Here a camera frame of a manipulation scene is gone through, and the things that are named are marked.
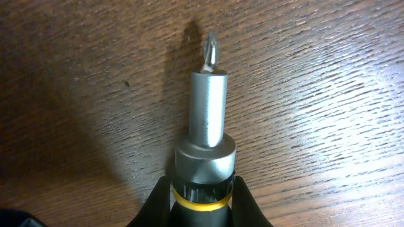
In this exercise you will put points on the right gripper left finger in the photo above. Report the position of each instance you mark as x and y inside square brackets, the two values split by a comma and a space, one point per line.
[155, 211]

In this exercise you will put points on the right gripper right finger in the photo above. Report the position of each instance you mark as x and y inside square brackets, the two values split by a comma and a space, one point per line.
[245, 211]

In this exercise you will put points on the yellow black stubby screwdriver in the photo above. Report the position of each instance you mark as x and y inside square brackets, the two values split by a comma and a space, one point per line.
[205, 158]

